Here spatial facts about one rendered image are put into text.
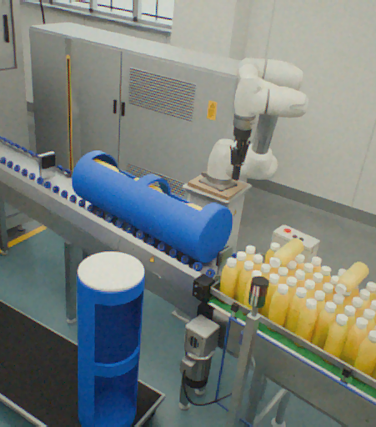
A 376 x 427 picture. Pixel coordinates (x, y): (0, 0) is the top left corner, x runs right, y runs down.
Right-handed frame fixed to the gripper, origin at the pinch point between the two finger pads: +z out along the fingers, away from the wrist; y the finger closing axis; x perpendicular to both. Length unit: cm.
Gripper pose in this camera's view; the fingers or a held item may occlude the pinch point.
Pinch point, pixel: (236, 172)
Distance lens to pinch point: 219.7
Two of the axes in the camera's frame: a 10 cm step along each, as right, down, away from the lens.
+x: -7.7, -3.7, 5.2
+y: 6.3, -3.2, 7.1
